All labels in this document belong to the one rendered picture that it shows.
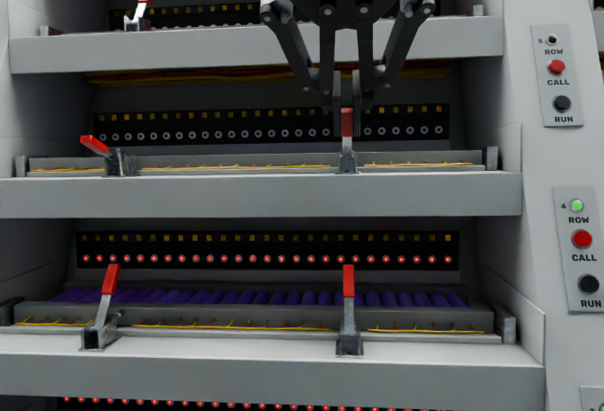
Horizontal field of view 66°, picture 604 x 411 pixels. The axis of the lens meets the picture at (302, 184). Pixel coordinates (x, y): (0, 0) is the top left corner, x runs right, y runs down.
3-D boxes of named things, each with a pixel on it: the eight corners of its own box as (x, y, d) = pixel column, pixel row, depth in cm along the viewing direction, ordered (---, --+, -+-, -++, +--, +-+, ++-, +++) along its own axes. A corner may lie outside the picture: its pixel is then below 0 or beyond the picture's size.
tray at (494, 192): (521, 216, 48) (523, 123, 47) (-20, 218, 54) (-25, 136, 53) (470, 197, 68) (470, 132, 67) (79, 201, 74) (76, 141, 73)
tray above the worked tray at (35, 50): (503, 55, 53) (504, -69, 52) (10, 74, 59) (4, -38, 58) (460, 82, 73) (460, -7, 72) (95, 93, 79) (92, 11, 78)
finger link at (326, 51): (340, 4, 32) (319, 4, 32) (333, 102, 42) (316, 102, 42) (340, -34, 34) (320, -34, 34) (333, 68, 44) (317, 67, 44)
